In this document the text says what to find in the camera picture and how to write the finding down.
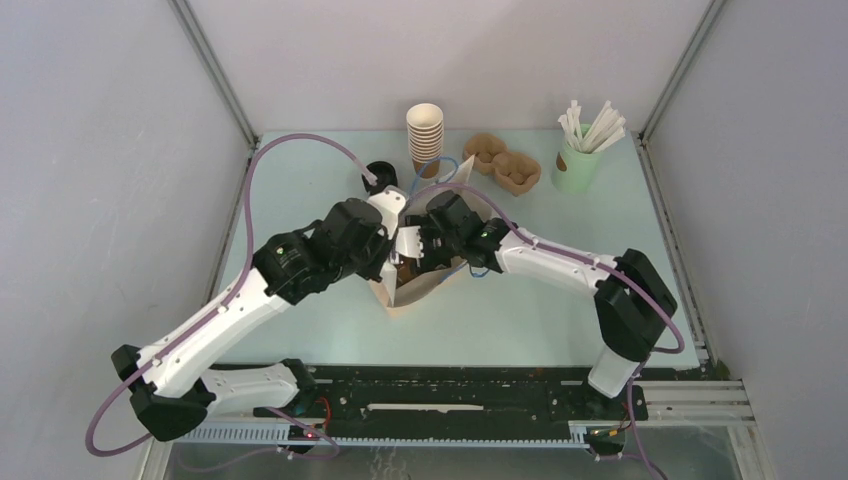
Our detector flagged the paper takeout bag blue handles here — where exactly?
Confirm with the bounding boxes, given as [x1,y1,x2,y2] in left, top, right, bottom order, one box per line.
[368,154,495,318]

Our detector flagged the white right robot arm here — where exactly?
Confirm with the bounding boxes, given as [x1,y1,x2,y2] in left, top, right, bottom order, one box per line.
[395,184,685,418]

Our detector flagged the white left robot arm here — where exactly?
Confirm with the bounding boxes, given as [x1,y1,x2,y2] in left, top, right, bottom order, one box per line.
[112,190,407,441]

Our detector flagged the stack of black cup lids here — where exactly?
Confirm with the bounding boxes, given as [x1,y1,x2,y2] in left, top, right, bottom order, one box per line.
[363,161,398,195]

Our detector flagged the brown pulp cup carrier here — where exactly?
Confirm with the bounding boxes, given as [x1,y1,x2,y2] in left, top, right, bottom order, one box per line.
[463,133,542,197]

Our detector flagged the stack of brown paper cups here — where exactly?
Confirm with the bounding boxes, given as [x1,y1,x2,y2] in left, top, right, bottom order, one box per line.
[406,103,444,179]

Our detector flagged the green straw holder cup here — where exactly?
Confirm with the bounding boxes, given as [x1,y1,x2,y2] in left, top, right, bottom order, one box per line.
[551,121,604,194]

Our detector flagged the bundle of white wrapped straws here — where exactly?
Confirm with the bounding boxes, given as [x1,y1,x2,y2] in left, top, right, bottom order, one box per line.
[558,100,626,154]

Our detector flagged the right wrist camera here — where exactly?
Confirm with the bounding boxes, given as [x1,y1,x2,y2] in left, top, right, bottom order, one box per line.
[394,225,424,261]

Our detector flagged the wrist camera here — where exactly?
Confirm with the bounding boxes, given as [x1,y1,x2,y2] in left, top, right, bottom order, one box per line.
[366,186,408,240]
[394,225,424,261]

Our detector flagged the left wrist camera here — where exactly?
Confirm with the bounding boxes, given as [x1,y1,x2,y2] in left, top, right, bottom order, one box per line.
[366,186,408,240]

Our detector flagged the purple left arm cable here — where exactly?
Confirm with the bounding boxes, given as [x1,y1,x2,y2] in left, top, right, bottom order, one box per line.
[84,133,379,465]

